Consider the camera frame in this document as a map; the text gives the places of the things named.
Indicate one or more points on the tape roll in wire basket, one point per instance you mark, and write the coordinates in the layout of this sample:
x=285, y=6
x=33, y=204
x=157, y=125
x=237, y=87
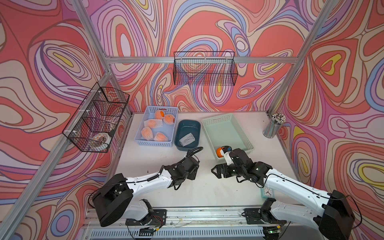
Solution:
x=100, y=140

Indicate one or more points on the dark teal plastic tray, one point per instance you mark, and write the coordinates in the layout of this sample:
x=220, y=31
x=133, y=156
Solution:
x=185, y=127

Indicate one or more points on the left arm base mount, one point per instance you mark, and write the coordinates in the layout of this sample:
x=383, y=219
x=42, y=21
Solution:
x=155, y=218

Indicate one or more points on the black wire basket back wall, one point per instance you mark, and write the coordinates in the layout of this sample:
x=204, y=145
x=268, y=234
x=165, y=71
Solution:
x=205, y=68

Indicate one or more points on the small mint alarm clock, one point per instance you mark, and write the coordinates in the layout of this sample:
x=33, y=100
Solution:
x=267, y=193

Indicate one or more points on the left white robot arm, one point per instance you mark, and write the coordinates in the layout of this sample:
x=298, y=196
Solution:
x=120, y=196

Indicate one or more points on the mint green perforated basket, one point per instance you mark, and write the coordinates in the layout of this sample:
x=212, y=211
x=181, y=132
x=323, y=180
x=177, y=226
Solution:
x=224, y=130

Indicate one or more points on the black wire basket left wall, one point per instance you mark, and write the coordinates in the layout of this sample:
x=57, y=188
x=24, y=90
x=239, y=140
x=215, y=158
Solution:
x=100, y=112

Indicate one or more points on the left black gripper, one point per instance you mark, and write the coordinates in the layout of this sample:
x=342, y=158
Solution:
x=193, y=175

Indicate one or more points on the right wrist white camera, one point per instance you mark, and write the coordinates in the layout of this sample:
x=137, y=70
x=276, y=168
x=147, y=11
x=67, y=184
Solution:
x=225, y=152

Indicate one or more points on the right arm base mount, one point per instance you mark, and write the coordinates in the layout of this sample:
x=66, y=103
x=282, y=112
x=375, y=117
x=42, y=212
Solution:
x=256, y=216

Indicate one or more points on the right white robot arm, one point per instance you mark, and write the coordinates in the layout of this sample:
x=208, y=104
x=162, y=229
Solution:
x=330, y=213

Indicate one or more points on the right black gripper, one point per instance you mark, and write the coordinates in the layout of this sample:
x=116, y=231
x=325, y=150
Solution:
x=224, y=167

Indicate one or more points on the black wire basket wall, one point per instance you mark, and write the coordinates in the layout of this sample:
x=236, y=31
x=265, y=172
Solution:
x=205, y=68
x=100, y=112

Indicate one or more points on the lavender perforated plastic basket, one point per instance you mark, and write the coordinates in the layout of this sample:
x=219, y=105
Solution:
x=168, y=130

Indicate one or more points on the metal cup of pencils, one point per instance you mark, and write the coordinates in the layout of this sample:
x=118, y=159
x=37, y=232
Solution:
x=275, y=123

